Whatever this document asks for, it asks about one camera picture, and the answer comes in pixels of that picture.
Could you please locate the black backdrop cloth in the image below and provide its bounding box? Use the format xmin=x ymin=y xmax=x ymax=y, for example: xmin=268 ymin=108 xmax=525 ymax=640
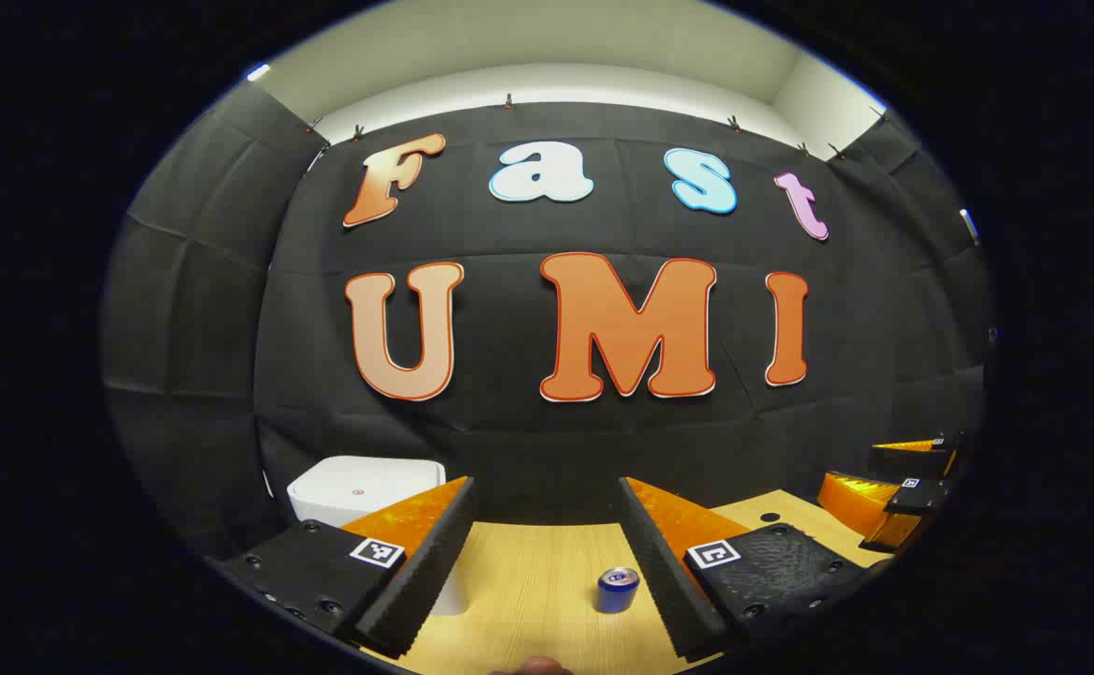
xmin=99 ymin=80 xmax=996 ymax=563

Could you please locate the orange paper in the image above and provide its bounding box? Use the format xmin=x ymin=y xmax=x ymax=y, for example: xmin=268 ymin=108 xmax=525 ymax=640
xmin=490 ymin=656 xmax=574 ymax=675

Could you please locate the wooden desktop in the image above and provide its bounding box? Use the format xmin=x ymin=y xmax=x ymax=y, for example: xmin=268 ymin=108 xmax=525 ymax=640
xmin=359 ymin=487 xmax=896 ymax=675

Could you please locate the blue pop can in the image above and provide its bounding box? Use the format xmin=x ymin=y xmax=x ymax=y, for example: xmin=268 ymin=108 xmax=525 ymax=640
xmin=597 ymin=566 xmax=641 ymax=615

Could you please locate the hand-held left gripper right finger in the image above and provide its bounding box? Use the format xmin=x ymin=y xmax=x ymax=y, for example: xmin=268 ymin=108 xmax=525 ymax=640
xmin=617 ymin=476 xmax=873 ymax=663

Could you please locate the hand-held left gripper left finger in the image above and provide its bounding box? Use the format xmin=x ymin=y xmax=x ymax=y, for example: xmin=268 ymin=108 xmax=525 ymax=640
xmin=218 ymin=476 xmax=479 ymax=659

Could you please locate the white desktop garbage bin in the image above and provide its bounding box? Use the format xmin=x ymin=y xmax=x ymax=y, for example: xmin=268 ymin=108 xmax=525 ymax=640
xmin=286 ymin=456 xmax=469 ymax=617

